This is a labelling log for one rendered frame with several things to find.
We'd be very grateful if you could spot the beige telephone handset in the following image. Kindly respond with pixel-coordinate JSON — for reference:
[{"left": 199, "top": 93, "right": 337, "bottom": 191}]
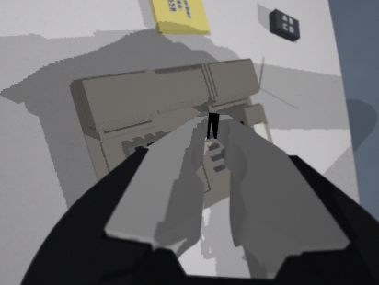
[{"left": 77, "top": 59, "right": 260, "bottom": 133}]

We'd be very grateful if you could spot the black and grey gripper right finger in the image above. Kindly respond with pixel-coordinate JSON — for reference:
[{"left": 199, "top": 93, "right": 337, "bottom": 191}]
[{"left": 211, "top": 111, "right": 379, "bottom": 285}]

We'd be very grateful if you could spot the yellow sticky note pad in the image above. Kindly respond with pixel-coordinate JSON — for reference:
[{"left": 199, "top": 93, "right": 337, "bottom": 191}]
[{"left": 149, "top": 0, "right": 210, "bottom": 35}]

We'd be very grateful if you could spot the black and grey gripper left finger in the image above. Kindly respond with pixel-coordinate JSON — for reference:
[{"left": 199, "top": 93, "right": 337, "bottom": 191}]
[{"left": 20, "top": 111, "right": 212, "bottom": 285}]

